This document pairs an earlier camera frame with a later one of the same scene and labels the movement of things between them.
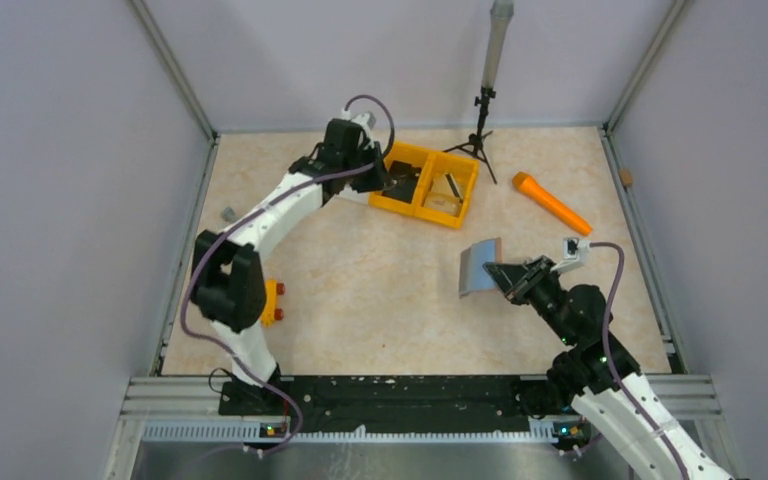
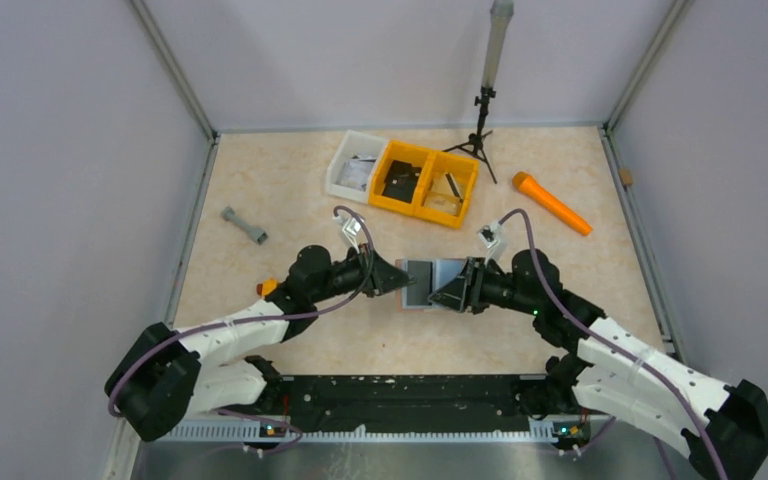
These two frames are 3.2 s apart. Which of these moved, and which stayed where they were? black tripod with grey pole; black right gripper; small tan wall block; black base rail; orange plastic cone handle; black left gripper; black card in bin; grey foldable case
Moved: black left gripper; grey foldable case; black right gripper
Stayed: black base rail; black tripod with grey pole; small tan wall block; black card in bin; orange plastic cone handle
